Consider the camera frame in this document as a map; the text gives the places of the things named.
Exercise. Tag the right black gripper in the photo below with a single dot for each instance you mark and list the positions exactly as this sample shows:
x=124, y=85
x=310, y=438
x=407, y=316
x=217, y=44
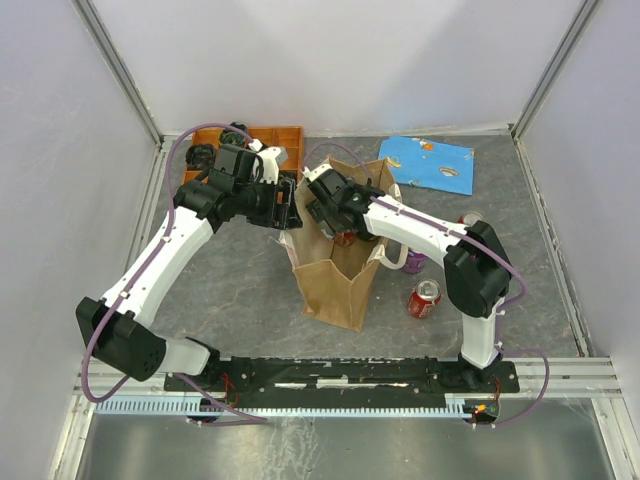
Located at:
x=320, y=214

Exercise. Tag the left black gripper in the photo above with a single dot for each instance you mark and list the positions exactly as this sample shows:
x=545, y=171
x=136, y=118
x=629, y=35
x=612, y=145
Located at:
x=284, y=216

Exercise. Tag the red cola can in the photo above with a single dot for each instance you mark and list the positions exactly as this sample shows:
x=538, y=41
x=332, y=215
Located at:
x=424, y=298
x=345, y=239
x=470, y=218

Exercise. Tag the brown canvas tote bag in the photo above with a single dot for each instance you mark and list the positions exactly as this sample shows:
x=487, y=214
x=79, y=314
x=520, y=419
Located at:
x=335, y=282

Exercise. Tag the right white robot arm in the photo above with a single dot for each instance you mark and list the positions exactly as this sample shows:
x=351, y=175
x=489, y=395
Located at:
x=475, y=265

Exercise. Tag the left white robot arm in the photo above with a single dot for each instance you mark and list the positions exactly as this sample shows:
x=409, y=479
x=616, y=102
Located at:
x=242, y=182

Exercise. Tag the orange compartment tray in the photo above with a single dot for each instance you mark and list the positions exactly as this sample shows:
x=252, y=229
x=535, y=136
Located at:
x=289, y=137

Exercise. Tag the black rolled sock top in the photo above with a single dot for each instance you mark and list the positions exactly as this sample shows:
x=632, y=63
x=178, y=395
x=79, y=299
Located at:
x=234, y=135

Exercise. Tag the blue patterned cloth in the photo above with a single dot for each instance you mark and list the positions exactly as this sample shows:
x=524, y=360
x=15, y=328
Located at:
x=430, y=164

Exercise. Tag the purple soda can left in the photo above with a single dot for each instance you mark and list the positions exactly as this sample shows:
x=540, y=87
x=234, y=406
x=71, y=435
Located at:
x=415, y=262

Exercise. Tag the red cola can front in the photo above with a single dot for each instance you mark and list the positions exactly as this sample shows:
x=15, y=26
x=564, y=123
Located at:
x=424, y=298

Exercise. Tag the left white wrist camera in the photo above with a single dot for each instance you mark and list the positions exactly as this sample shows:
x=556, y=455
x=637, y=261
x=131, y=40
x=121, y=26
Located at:
x=267, y=162

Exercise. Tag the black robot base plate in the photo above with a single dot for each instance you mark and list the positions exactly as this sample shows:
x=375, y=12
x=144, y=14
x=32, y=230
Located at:
x=287, y=383

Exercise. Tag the left aluminium frame post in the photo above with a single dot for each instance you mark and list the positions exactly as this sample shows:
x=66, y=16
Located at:
x=89, y=14

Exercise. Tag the aluminium frame post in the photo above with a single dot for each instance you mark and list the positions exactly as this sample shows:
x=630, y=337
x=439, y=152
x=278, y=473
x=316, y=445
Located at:
x=569, y=41
x=89, y=14

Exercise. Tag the right aluminium frame post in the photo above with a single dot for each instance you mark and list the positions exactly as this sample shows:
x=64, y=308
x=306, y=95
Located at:
x=569, y=41

